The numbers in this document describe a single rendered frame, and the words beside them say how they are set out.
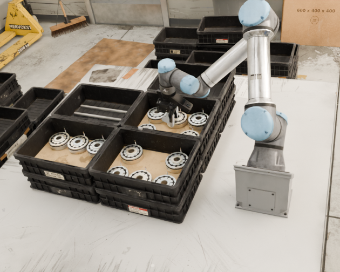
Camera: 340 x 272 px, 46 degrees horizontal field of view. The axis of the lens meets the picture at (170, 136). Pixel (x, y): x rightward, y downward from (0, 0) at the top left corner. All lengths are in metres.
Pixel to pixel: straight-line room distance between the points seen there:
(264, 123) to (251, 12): 0.42
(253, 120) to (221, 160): 0.52
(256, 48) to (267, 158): 0.42
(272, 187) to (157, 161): 0.52
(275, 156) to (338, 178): 1.33
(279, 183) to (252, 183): 0.11
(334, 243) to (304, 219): 0.84
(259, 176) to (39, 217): 0.99
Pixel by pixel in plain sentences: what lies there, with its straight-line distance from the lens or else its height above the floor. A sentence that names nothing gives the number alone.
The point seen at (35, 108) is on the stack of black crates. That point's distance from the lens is 3.27.
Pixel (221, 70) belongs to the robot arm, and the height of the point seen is 1.14.
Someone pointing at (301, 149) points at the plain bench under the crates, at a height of 0.70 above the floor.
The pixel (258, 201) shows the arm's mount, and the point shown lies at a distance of 1.69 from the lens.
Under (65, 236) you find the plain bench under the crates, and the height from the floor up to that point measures 0.70.
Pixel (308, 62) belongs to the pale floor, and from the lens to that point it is 4.07.
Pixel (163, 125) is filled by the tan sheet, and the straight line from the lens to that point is 2.00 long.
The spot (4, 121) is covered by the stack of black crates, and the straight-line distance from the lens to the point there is 3.05.
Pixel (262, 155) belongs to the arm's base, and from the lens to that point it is 1.61.
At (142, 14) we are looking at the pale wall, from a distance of 5.03.
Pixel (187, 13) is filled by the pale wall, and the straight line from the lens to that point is 4.84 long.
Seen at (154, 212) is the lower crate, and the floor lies 0.74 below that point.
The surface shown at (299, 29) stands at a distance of 4.34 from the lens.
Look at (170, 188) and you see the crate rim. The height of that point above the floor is 0.93.
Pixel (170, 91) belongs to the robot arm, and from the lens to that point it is 1.80.
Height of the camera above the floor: 2.06
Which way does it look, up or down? 40 degrees down
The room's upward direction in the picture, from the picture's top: 10 degrees counter-clockwise
